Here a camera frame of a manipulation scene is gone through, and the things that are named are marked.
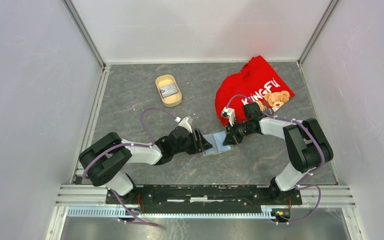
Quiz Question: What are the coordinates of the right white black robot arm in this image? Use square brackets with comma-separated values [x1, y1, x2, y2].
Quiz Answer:
[221, 102, 334, 204]

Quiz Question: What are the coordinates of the silver VIP credit card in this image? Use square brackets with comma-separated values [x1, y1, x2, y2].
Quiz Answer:
[159, 83, 179, 99]

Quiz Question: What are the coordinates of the beige oval tray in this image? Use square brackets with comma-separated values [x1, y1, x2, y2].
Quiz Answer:
[155, 74, 183, 108]

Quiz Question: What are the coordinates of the red kung fu t-shirt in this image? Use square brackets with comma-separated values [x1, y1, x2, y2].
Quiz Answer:
[215, 55, 295, 126]

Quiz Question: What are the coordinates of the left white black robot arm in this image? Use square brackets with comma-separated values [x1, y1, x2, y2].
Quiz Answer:
[78, 126, 213, 204]

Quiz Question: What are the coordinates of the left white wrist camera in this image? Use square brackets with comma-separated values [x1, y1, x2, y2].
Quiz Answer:
[175, 116, 193, 133]

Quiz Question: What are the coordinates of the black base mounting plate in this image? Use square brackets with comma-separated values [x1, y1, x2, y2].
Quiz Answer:
[121, 184, 303, 214]

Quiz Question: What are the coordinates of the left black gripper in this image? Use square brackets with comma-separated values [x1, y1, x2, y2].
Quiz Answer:
[172, 127, 213, 155]

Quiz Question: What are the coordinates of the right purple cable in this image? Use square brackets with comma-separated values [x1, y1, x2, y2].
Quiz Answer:
[225, 94, 327, 225]

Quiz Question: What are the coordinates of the aluminium frame rail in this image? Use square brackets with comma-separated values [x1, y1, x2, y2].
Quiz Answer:
[56, 184, 356, 219]

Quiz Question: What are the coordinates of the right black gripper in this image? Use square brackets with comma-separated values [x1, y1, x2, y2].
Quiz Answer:
[222, 118, 253, 146]

